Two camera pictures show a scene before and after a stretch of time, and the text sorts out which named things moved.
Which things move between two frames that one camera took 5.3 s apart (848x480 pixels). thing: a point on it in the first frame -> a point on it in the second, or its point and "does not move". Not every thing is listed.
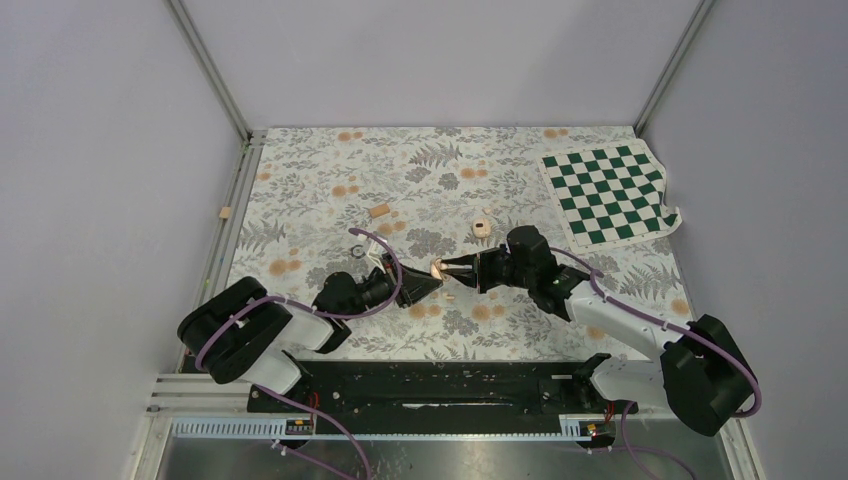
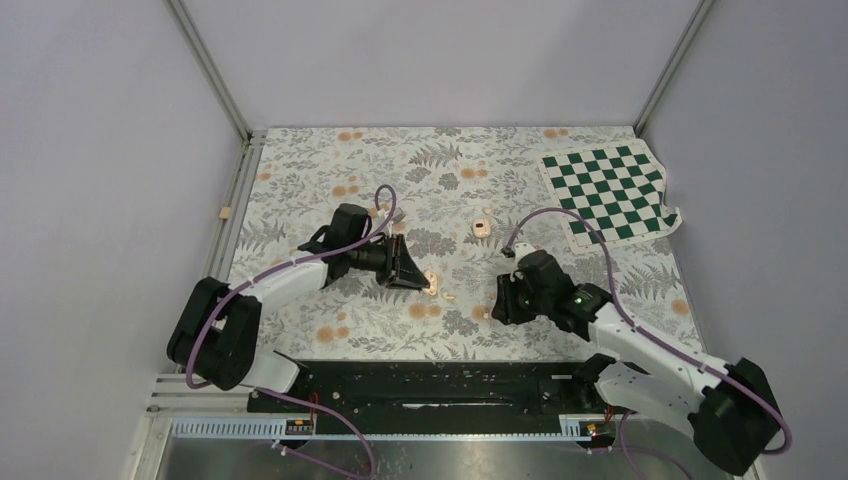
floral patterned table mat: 321,201 does not move
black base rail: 439,387 does not move
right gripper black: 482,261 -> 505,309
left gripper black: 411,278 -> 400,262
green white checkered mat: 608,195 does not move
